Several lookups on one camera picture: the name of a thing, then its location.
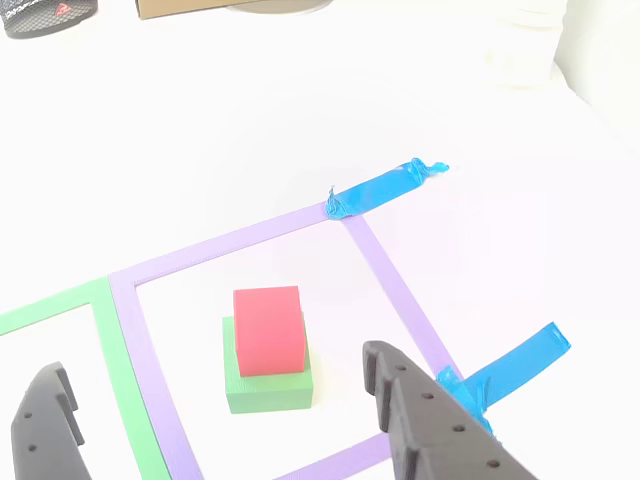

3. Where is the brown cardboard box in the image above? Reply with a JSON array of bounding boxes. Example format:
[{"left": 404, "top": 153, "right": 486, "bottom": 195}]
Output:
[{"left": 134, "top": 0, "right": 241, "bottom": 21}]

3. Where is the black mesh object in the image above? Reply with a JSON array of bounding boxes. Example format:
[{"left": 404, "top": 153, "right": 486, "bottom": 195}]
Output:
[{"left": 0, "top": 0, "right": 100, "bottom": 40}]

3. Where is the green square block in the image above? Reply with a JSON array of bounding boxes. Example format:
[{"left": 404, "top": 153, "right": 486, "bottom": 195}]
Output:
[{"left": 221, "top": 311, "right": 315, "bottom": 415}]

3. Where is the green square frame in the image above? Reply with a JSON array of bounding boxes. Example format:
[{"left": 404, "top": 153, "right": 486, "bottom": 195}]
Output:
[{"left": 0, "top": 276, "right": 172, "bottom": 480}]

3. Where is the purple square frame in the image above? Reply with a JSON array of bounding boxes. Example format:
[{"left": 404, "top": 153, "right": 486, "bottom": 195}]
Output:
[{"left": 107, "top": 200, "right": 466, "bottom": 480}]

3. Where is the white plastic basket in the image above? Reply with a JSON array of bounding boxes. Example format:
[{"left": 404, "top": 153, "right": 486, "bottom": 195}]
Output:
[{"left": 492, "top": 0, "right": 569, "bottom": 89}]

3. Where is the small red cube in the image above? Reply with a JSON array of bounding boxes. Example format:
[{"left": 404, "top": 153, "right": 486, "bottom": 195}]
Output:
[{"left": 232, "top": 285, "right": 309, "bottom": 378}]

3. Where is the blue tape strip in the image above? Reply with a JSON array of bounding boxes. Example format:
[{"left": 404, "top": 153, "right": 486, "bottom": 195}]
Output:
[
  {"left": 462, "top": 321, "right": 572, "bottom": 419},
  {"left": 325, "top": 157, "right": 451, "bottom": 221},
  {"left": 435, "top": 364, "right": 501, "bottom": 446}
]

